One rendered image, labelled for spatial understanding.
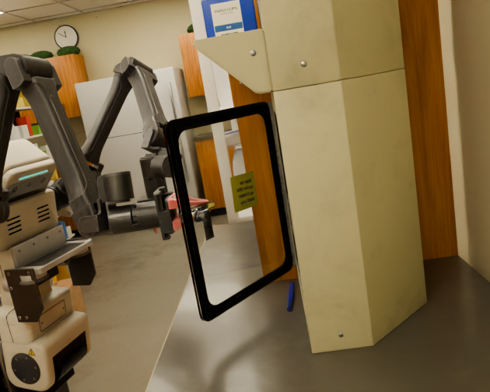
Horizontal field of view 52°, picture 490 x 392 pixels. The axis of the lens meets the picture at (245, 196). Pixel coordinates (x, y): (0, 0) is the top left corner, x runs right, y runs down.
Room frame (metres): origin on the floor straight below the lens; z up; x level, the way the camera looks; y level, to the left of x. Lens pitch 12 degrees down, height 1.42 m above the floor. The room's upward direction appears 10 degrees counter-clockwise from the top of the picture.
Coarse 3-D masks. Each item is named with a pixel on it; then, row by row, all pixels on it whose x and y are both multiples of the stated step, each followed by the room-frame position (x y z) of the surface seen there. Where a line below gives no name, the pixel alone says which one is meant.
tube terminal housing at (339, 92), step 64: (320, 0) 0.82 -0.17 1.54; (384, 0) 0.92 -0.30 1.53; (320, 64) 0.82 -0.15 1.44; (384, 64) 0.90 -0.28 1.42; (320, 128) 0.82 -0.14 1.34; (384, 128) 0.89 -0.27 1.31; (320, 192) 0.82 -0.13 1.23; (384, 192) 0.87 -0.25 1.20; (320, 256) 0.82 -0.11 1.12; (384, 256) 0.86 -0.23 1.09; (320, 320) 0.82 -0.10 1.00; (384, 320) 0.85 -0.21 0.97
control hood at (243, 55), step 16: (240, 32) 0.83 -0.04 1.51; (256, 32) 0.83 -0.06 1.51; (208, 48) 0.83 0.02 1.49; (224, 48) 0.83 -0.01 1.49; (240, 48) 0.83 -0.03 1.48; (256, 48) 0.83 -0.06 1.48; (224, 64) 0.83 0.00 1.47; (240, 64) 0.83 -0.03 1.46; (256, 64) 0.83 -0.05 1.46; (240, 80) 0.83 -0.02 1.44; (256, 80) 0.83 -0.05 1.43
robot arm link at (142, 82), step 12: (132, 72) 1.59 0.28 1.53; (144, 72) 1.58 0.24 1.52; (132, 84) 1.57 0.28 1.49; (144, 84) 1.52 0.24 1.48; (144, 96) 1.47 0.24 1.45; (156, 96) 1.50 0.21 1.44; (144, 108) 1.44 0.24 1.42; (156, 108) 1.42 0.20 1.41; (144, 120) 1.40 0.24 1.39; (156, 120) 1.35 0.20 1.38; (144, 132) 1.35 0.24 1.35; (156, 132) 1.30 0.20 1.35; (156, 144) 1.30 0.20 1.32
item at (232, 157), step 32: (192, 128) 0.96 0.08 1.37; (224, 128) 1.02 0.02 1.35; (256, 128) 1.09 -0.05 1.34; (192, 160) 0.95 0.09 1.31; (224, 160) 1.01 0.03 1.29; (256, 160) 1.08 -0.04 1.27; (192, 192) 0.94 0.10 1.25; (224, 192) 1.00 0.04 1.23; (256, 192) 1.07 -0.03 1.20; (224, 224) 0.98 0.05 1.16; (256, 224) 1.05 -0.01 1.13; (224, 256) 0.97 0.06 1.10; (256, 256) 1.04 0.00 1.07; (224, 288) 0.96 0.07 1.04
